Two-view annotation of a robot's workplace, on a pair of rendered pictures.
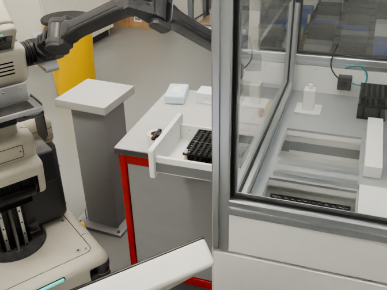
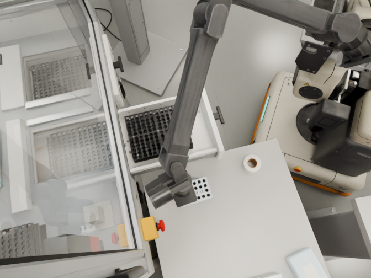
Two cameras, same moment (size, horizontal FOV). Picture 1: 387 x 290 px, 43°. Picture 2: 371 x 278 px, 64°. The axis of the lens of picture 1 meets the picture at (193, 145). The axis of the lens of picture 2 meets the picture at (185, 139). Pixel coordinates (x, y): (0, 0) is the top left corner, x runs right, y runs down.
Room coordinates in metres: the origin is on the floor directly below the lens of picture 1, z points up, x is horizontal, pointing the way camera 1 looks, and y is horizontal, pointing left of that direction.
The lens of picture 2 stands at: (1.84, -0.23, 1.92)
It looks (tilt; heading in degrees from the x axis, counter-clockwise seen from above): 70 degrees down; 146
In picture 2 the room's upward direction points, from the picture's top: straight up
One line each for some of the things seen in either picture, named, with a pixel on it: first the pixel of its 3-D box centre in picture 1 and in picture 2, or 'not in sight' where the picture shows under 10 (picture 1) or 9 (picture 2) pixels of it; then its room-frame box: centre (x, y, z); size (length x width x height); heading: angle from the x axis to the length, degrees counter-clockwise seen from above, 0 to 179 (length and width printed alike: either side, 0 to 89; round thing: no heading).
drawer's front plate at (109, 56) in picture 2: not in sight; (112, 70); (1.12, -0.11, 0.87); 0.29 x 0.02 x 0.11; 161
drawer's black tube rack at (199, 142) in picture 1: (222, 153); (158, 133); (1.46, -0.10, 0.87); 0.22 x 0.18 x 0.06; 71
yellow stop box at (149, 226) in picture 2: not in sight; (150, 228); (1.73, -0.30, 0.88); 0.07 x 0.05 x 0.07; 161
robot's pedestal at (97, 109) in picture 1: (103, 158); (350, 233); (2.25, 0.48, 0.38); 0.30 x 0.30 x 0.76; 66
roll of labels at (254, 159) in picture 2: (155, 137); (251, 164); (1.74, 0.15, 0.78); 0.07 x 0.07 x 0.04
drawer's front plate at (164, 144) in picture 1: (167, 144); (209, 121); (1.52, 0.09, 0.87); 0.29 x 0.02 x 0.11; 161
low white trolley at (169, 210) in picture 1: (207, 194); (221, 234); (1.90, -0.06, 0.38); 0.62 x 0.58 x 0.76; 161
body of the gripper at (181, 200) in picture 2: not in sight; (181, 187); (1.70, -0.15, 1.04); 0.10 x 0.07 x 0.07; 165
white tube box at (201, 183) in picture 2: not in sight; (194, 192); (1.70, -0.10, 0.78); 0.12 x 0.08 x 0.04; 72
